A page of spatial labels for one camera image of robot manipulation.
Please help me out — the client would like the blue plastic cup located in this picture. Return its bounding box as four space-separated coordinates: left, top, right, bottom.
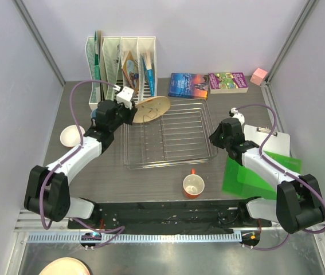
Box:
91 109 96 120

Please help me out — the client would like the beige bird pattern plate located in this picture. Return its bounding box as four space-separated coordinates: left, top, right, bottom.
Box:
133 96 171 123

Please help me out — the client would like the orange white bowl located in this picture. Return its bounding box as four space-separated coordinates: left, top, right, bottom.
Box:
60 124 85 147

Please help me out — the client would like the orange ceramic mug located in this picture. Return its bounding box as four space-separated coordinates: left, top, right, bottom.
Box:
182 169 205 199

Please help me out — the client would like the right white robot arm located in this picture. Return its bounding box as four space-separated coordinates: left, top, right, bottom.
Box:
209 117 325 234

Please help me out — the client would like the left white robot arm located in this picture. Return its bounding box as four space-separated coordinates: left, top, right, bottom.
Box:
24 100 137 229

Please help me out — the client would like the green plastic folder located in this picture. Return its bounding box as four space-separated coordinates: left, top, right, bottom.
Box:
222 151 302 200

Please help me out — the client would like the white clipboard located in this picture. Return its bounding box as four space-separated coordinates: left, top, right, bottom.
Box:
244 125 290 156

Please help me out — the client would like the purple green paperback book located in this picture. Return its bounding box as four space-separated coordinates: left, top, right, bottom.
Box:
209 72 248 94

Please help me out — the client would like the orange illustrated book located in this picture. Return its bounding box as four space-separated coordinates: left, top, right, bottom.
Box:
122 50 139 94

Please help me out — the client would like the white mesh file organizer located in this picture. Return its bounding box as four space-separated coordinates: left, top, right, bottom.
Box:
85 32 158 103

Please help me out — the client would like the pink cube block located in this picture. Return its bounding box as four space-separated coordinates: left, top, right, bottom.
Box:
250 68 268 86

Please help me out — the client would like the dark blue paperback book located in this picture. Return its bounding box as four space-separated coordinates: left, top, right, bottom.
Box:
168 73 209 100

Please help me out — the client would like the blue white book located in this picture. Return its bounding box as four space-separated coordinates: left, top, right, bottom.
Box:
140 52 155 97

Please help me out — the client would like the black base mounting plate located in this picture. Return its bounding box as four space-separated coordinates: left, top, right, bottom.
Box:
81 200 272 235

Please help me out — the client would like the pink round object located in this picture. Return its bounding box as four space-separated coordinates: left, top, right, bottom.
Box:
39 257 91 275

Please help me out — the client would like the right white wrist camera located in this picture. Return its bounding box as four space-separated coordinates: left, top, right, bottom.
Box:
229 108 245 125

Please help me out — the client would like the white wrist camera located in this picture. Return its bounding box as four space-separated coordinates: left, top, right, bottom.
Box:
113 85 134 109
229 108 245 125

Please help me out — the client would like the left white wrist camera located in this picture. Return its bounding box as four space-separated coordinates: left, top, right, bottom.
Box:
113 85 134 109

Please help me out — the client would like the metal wire dish rack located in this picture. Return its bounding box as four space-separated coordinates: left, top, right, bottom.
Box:
123 99 218 169

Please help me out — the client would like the perforated cable duct rail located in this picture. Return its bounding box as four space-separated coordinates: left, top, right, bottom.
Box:
27 231 242 243

